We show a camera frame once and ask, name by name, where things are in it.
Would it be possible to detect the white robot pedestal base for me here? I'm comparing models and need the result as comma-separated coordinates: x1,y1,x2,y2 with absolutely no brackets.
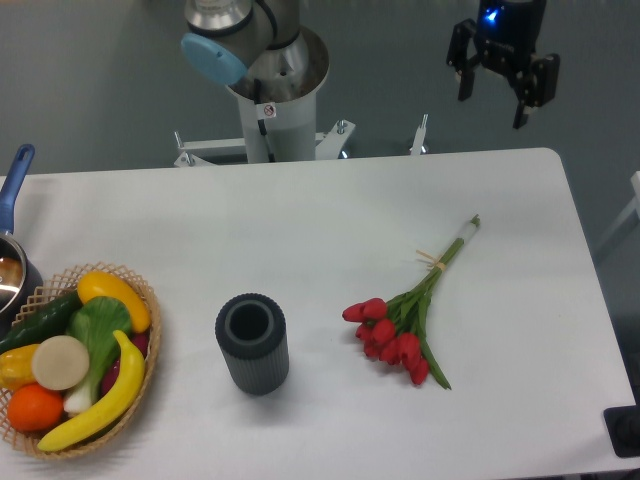
172,91,430,169

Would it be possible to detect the yellow toy bell pepper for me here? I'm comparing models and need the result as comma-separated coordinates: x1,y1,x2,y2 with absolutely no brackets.
1,344,39,391

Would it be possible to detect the beige round toy disc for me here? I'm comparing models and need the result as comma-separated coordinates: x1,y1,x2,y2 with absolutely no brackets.
31,335,90,391

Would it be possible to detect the green toy cucumber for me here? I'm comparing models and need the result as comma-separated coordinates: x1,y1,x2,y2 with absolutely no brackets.
1,290,83,353

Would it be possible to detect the dark red toy vegetable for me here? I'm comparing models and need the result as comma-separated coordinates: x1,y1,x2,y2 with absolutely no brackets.
100,332,149,397

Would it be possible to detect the white furniture frame right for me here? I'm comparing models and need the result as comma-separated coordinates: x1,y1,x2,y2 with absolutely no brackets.
595,171,639,257

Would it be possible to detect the woven wicker basket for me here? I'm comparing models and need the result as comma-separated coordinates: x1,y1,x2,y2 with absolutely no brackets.
1,262,161,460

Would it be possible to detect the blue handled saucepan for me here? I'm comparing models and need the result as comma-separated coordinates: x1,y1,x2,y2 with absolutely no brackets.
1,144,43,338

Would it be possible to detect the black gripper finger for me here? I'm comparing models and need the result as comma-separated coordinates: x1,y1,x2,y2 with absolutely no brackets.
446,19,480,101
512,53,560,129

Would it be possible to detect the red tulip bouquet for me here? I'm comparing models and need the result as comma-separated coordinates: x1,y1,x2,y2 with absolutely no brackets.
342,215,481,390

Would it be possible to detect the dark grey ribbed vase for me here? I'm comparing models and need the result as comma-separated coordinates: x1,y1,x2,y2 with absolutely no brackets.
215,293,289,396

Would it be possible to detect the yellow toy squash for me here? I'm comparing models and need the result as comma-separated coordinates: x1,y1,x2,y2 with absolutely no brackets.
77,270,151,333

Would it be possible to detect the green toy bok choy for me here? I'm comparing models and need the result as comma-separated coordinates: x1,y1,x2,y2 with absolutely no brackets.
64,296,132,416

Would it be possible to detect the yellow toy banana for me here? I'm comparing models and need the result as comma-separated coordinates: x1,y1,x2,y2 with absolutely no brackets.
37,330,145,452

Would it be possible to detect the black device at table edge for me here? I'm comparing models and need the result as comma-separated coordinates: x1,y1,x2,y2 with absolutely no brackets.
603,405,639,458

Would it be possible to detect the toy orange fruit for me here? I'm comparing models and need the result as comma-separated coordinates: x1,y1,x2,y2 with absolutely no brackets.
7,383,63,432

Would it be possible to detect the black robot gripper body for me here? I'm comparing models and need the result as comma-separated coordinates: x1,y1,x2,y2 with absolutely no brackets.
474,0,546,73

